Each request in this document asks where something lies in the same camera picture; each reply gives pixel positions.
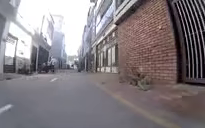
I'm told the row of buildings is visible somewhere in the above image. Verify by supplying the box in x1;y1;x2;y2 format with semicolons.
77;25;92;72

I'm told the grey building with windows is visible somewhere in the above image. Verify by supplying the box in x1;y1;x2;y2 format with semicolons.
88;0;120;74

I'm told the pile of debris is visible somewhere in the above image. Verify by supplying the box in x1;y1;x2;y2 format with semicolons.
124;66;154;92

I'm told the person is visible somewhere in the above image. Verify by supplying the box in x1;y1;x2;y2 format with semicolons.
48;57;58;74

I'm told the tall pale building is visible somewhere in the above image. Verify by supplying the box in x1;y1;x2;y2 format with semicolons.
50;14;68;70

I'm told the red brick building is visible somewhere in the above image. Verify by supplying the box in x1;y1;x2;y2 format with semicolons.
114;0;180;84

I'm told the dark parked vehicle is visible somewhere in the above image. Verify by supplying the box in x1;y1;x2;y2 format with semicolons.
37;63;52;74

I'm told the black metal barred gate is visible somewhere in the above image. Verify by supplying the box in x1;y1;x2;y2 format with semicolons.
169;0;205;86

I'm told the white storefront building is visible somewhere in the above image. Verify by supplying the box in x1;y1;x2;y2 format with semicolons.
0;0;41;80

